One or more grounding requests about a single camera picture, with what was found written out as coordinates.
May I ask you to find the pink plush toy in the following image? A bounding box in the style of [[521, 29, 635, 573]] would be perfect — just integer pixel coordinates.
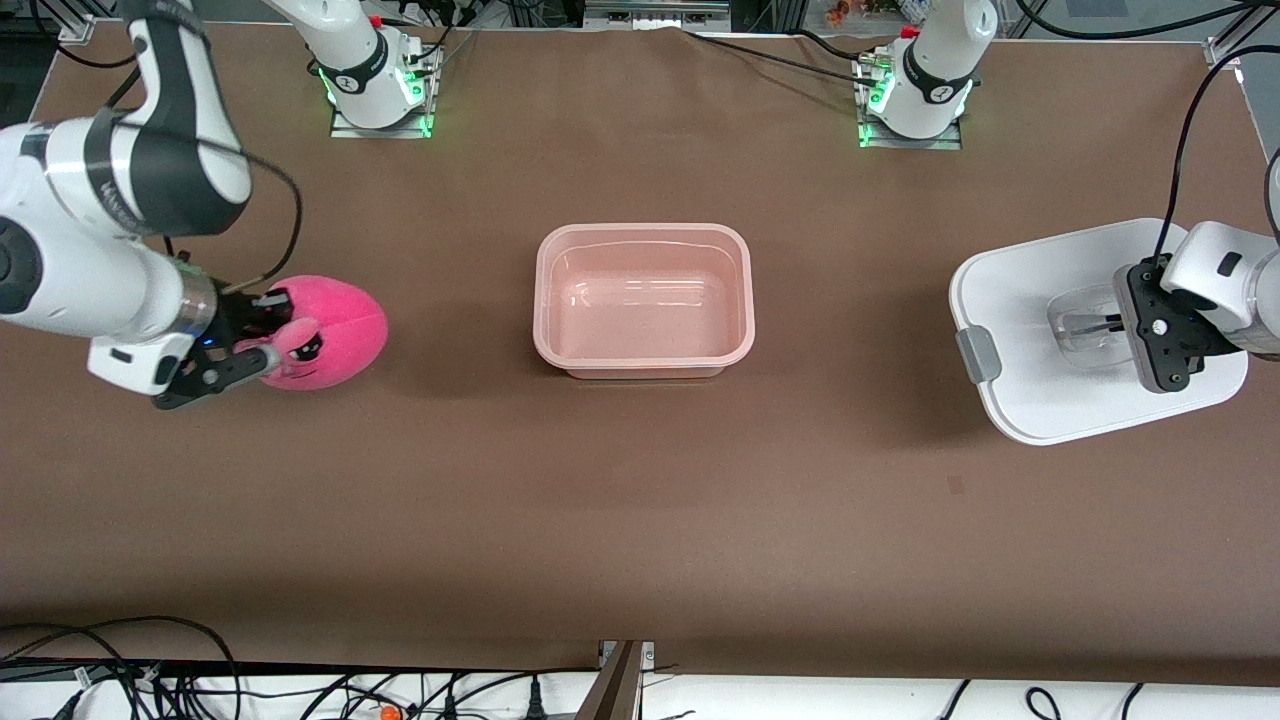
[[235, 275, 389, 391]]

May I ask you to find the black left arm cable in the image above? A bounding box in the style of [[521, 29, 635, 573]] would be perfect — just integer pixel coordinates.
[[1015, 0, 1280, 266]]

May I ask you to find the white lid with grey clips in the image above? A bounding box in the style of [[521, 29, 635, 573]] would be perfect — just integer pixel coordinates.
[[948, 218, 1251, 447]]

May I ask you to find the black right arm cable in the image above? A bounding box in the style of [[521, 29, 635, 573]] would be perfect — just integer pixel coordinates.
[[30, 0, 303, 296]]

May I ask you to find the aluminium profile beam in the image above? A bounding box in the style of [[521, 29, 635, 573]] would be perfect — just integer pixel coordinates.
[[575, 640, 656, 720]]

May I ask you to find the aluminium frame post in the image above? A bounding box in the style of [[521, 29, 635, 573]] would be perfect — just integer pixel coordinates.
[[55, 0, 98, 43], [1205, 0, 1280, 71]]

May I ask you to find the black looped cable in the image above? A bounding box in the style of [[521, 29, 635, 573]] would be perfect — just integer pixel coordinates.
[[0, 615, 241, 720]]

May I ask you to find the long black power cable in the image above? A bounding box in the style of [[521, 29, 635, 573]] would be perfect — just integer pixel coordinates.
[[683, 28, 871, 83]]

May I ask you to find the brown table mat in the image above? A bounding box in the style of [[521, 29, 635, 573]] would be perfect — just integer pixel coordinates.
[[0, 22, 1280, 673]]

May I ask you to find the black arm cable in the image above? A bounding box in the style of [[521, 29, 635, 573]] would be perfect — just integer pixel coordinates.
[[1015, 0, 1280, 266], [30, 0, 303, 296]]

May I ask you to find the pink translucent plastic box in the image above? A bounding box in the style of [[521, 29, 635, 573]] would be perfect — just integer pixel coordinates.
[[533, 222, 756, 381]]

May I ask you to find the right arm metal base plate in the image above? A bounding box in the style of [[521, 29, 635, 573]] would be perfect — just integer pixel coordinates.
[[330, 40, 438, 139]]

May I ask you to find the black cable bundle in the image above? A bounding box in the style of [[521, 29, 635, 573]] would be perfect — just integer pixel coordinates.
[[415, 0, 476, 76]]

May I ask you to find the short black cable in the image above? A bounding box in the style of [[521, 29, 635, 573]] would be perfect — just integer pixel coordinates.
[[795, 28, 881, 63]]

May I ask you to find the grey metal rail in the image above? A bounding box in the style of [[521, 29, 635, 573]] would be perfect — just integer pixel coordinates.
[[583, 0, 733, 31]]

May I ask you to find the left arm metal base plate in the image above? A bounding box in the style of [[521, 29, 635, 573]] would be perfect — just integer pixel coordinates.
[[855, 50, 964, 151]]

